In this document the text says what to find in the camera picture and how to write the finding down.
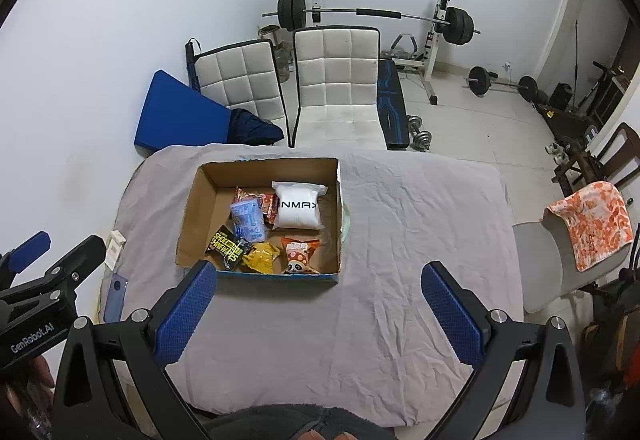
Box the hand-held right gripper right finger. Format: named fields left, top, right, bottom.
left=421, top=261, right=586, bottom=440

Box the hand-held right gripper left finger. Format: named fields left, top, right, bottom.
left=52, top=260, right=219, bottom=440

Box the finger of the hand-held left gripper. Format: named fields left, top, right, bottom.
left=37, top=234, right=108, bottom=301
left=0, top=231, right=52, bottom=273

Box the black yellow snack packet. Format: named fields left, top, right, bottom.
left=204, top=225, right=257, bottom=272

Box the light blue snack packet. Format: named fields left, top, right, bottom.
left=229, top=199, right=267, bottom=243

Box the orange panda snack packet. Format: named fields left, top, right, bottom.
left=280, top=236, right=321, bottom=275

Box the red snack packet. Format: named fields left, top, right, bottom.
left=232, top=187, right=279, bottom=225

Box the cardboard box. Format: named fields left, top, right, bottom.
left=174, top=157, right=345, bottom=283

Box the white plastic packet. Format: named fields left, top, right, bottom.
left=271, top=181, right=328, bottom=231

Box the person's left hand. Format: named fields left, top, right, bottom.
left=0, top=357, right=56, bottom=440

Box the small white box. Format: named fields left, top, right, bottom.
left=105, top=230, right=126, bottom=271

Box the blue smartphone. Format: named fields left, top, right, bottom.
left=102, top=274, right=130, bottom=323

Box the grey tablecloth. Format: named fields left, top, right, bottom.
left=102, top=143, right=526, bottom=428

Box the grey padded chair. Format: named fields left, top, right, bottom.
left=511, top=220, right=636, bottom=315

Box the black fleece garment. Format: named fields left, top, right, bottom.
left=220, top=402, right=396, bottom=440

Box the orange floral towel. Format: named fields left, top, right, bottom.
left=544, top=181, right=635, bottom=273

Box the blue foam mat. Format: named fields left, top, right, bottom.
left=134, top=70, right=233, bottom=155

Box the red plastic bag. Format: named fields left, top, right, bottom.
left=617, top=315, right=640, bottom=386

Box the dark blue jacket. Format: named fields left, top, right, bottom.
left=227, top=108, right=285, bottom=147

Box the black blue weight bench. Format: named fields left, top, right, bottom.
left=377, top=58, right=408, bottom=151

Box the dark folded umbrella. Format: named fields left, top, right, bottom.
left=185, top=38, right=204, bottom=94

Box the small barbell with black plates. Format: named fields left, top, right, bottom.
left=464, top=66, right=538, bottom=100

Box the white quilted chair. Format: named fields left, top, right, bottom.
left=290, top=26, right=386, bottom=151
left=194, top=40, right=288, bottom=145

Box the brown wooden chair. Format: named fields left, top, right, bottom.
left=550, top=122, right=640, bottom=201

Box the black speaker box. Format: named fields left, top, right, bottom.
left=550, top=84, right=574, bottom=109

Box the white bench press rack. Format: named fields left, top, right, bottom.
left=307, top=0, right=456, bottom=105

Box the large clear water jug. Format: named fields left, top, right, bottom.
left=274, top=40, right=294, bottom=84

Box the black scooter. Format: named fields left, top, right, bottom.
left=572, top=61, right=629, bottom=121

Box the black handlebar machine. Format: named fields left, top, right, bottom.
left=619, top=230, right=640, bottom=288

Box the white door frame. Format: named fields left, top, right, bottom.
left=535, top=0, right=633, bottom=90

